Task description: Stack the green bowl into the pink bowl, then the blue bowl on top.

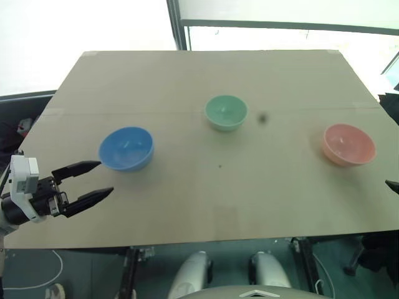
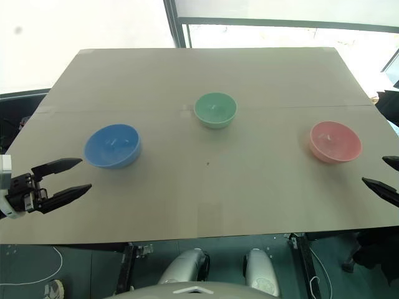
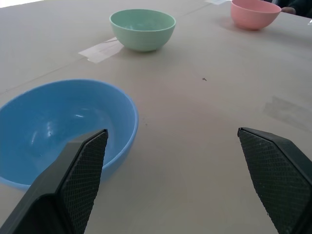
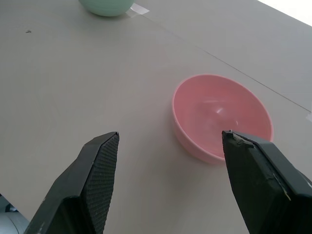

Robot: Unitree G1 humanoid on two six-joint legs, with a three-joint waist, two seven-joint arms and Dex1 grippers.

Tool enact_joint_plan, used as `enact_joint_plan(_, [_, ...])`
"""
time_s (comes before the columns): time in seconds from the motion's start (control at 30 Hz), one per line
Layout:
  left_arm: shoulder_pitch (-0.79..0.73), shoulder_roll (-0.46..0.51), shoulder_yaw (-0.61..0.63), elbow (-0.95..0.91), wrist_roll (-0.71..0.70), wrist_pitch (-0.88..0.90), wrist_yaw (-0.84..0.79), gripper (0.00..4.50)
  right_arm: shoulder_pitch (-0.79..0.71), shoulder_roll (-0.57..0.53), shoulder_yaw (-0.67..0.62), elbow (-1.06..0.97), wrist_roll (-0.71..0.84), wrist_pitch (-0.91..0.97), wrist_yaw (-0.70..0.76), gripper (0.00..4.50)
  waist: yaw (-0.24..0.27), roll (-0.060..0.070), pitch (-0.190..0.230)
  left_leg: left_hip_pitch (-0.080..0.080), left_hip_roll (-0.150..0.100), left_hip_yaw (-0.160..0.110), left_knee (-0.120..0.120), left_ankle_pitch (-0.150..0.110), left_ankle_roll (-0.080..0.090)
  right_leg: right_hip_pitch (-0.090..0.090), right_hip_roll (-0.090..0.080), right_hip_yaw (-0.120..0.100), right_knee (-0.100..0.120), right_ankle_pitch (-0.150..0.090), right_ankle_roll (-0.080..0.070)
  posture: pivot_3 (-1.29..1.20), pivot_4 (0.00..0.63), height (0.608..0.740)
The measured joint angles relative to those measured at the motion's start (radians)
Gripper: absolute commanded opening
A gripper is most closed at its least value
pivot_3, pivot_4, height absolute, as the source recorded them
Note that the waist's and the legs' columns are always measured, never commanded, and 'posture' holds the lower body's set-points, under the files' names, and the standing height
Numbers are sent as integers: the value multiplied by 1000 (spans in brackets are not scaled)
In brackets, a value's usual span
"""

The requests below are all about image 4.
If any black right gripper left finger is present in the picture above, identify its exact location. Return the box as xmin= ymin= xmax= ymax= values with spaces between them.
xmin=23 ymin=131 xmax=120 ymax=234

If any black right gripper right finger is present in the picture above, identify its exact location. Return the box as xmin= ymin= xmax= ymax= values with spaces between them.
xmin=221 ymin=130 xmax=312 ymax=234

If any silver robot body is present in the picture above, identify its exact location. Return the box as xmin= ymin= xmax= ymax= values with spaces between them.
xmin=0 ymin=194 xmax=31 ymax=234

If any pink plastic bowl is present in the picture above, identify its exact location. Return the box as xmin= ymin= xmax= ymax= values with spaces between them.
xmin=171 ymin=74 xmax=274 ymax=164

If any light green plastic bowl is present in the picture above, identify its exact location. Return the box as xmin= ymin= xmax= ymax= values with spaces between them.
xmin=78 ymin=0 xmax=135 ymax=17

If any clear tape strip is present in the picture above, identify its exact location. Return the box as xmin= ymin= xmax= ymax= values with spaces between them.
xmin=130 ymin=3 xmax=150 ymax=14

